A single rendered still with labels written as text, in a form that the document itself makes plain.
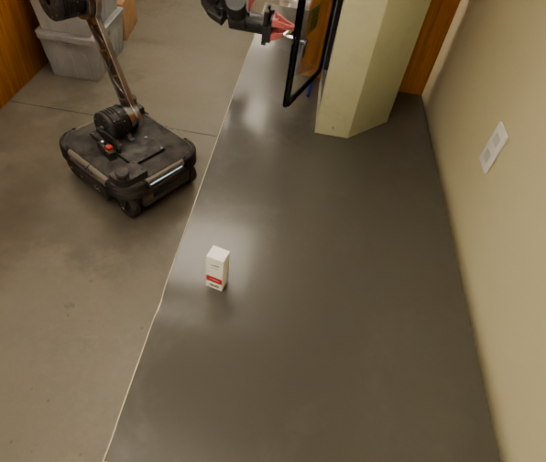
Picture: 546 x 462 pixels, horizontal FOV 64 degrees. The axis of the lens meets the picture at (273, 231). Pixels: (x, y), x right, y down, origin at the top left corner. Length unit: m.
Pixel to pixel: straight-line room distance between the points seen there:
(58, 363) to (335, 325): 1.34
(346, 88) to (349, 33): 0.16
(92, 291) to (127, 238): 0.34
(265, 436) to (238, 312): 0.26
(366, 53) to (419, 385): 0.88
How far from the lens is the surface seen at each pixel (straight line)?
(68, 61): 3.58
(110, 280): 2.21
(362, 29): 1.31
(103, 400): 1.93
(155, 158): 2.43
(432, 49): 1.77
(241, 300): 0.98
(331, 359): 0.94
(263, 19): 1.44
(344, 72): 1.36
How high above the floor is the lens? 1.76
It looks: 47 degrees down
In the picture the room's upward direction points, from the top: 10 degrees clockwise
